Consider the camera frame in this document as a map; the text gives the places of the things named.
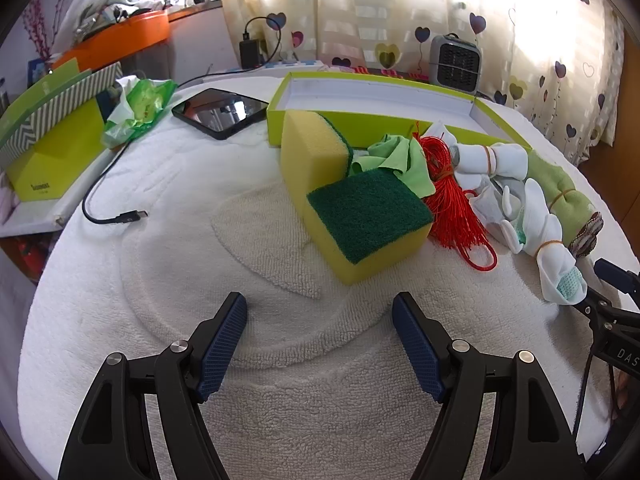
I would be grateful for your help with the black tablet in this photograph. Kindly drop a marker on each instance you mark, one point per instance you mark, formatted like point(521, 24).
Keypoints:
point(220, 110)

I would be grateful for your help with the pink flower branches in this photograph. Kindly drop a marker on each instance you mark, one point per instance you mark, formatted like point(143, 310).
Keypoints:
point(37, 30)

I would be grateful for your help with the green sock roll striped cuff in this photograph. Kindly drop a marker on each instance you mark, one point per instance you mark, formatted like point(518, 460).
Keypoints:
point(555, 180)

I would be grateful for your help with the black charger adapter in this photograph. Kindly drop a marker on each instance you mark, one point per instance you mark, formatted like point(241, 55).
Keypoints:
point(250, 52)

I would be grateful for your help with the lime green box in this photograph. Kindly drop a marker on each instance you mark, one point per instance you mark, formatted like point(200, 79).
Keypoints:
point(380, 127)
point(55, 160)

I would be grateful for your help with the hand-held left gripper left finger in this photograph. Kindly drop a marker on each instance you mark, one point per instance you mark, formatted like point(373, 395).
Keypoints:
point(225, 345)

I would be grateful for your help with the white flat box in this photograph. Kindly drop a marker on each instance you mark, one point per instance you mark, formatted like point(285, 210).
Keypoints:
point(30, 215)

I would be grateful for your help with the yellow sponge green scouring pad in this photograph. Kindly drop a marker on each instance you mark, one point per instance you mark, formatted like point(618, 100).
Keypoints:
point(310, 155)
point(370, 210)

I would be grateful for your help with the lime green closed box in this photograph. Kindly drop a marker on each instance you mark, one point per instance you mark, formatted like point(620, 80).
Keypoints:
point(55, 160)

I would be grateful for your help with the light green cloth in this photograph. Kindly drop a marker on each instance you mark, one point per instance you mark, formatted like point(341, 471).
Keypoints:
point(395, 157)

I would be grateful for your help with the orange window sill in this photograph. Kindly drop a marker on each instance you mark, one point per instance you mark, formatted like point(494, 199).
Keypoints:
point(195, 10)

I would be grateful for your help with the white blue power strip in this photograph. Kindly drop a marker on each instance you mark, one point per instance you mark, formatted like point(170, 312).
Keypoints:
point(295, 63)

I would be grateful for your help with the green wipes packet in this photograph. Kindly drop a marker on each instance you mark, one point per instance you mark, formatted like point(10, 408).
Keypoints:
point(142, 102)

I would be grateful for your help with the plaid cloth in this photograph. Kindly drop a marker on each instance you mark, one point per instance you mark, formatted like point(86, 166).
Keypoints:
point(395, 74)

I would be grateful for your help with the yellow green box stack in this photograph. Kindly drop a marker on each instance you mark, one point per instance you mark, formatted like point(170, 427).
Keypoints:
point(50, 110)

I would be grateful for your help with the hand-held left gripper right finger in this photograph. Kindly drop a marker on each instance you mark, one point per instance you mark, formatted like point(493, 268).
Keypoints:
point(417, 350)

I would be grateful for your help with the white plastic bag pile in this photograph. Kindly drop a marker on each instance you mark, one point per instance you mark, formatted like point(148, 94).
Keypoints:
point(90, 5)

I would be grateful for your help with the white sock bundle rubber band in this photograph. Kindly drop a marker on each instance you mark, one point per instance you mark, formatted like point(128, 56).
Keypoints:
point(507, 160)

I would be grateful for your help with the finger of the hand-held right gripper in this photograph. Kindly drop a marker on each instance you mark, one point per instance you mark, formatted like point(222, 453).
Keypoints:
point(617, 280)
point(597, 305)

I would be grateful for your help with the heart print curtain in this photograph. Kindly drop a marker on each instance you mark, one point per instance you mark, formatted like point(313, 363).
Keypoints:
point(350, 10)

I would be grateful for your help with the orange storage box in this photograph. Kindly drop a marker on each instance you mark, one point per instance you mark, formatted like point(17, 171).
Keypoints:
point(130, 35)

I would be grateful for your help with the small grey heater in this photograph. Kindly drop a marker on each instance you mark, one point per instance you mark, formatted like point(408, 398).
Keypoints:
point(455, 67)

